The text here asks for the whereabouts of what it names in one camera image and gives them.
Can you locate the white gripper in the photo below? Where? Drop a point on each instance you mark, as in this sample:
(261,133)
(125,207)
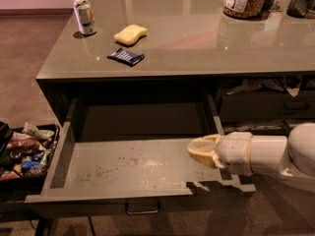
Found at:
(233,150)

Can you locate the grey drawer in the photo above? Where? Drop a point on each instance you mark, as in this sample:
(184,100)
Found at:
(267,105)
(133,158)

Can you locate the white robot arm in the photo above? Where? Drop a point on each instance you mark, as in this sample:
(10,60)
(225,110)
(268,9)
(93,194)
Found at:
(289,159)

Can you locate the white packets in drawer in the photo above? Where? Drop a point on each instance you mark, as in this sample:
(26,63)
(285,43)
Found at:
(273,127)

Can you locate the grey drawer cabinet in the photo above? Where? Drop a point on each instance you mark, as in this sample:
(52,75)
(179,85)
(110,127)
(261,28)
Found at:
(191,49)

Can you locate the blue snack bar wrapper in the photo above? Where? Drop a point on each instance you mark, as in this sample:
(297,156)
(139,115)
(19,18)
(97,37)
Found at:
(126,57)

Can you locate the yellow sponge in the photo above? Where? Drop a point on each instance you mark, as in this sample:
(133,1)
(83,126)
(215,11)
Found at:
(130,35)

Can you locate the large clear nut jar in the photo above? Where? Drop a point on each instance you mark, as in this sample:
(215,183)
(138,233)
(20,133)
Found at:
(242,9)

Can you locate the dark glass pitcher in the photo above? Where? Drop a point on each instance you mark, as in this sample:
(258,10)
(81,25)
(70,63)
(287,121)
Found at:
(299,8)

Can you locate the green snack bag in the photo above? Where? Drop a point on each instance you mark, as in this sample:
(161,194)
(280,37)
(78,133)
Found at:
(34,131)

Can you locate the brown snack bag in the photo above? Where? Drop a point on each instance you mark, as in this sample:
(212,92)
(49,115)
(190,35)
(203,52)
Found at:
(29,143)

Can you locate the white green soda can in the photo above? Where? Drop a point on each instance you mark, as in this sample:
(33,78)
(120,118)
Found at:
(85,17)

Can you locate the black snack cart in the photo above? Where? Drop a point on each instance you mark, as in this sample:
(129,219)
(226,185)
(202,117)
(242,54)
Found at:
(15,183)

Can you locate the blue snack packet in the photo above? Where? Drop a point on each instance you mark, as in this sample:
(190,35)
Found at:
(27,165)

